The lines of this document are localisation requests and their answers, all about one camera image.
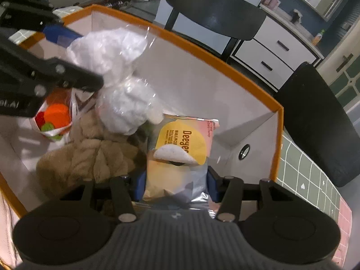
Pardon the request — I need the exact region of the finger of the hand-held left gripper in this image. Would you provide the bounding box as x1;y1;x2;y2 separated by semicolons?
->
0;0;83;47
0;36;105;93

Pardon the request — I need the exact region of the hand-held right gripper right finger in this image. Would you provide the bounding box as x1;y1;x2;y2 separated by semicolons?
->
207;166;299;222

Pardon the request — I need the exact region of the brown fluffy towel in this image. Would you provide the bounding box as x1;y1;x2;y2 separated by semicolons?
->
36;108;148;200

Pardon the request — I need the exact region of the thin white plastic bag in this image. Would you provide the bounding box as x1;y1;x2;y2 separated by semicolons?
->
30;88;85;144

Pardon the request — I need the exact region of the white glazed door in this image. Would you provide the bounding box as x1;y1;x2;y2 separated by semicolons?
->
316;20;360;113

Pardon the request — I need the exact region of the clear bag of white stuffing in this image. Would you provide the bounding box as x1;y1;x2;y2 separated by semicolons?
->
66;25;165;136

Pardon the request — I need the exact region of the white drawer cabinet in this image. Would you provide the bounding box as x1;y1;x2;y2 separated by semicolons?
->
229;3;325;92

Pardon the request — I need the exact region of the yellow pink snack packet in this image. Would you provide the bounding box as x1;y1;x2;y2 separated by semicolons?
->
142;113;220;211

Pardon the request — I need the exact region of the black chair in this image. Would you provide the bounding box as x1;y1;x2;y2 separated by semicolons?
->
274;62;355;188
164;0;268;62

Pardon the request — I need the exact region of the green yellow bottle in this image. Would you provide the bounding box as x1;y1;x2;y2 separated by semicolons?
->
312;29;325;45

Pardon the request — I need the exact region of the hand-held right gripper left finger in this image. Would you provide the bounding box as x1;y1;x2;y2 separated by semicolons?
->
58;173;147;223

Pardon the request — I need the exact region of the pink cloth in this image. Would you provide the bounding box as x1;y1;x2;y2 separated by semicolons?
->
0;191;353;268

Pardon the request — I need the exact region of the orange cardboard box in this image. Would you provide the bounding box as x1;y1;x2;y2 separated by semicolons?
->
0;4;284;220

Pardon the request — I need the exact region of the orange plush fruit toy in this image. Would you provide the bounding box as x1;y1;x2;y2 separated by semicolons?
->
35;103;71;141

